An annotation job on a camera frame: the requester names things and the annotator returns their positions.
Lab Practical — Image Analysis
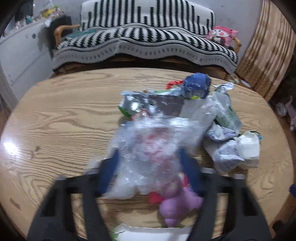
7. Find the beige patterned curtain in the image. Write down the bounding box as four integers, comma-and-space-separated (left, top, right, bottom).
237, 1, 295, 101

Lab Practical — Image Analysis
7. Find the white green carton box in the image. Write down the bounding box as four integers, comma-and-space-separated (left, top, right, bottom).
237, 131, 262, 169

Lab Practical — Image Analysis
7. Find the white blue wipes pack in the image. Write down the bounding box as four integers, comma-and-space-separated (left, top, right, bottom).
203, 122, 245, 173

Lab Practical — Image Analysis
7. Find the clear plastic bag with trash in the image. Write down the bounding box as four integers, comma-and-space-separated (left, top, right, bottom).
103, 116, 204, 227

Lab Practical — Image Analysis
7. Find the striped black white sofa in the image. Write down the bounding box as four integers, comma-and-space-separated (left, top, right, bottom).
53, 1, 239, 74

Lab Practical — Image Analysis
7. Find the white cabinet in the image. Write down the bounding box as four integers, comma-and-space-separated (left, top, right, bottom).
1, 21, 53, 101

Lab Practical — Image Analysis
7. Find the silver green foil snack bag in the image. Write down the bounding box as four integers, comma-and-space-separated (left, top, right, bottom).
118, 88, 185, 117

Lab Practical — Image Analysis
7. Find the blue foil wrapper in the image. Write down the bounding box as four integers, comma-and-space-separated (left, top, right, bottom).
183, 73, 211, 99

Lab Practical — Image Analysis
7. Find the clear plastic wrap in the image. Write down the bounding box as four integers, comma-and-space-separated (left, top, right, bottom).
180, 82, 242, 134

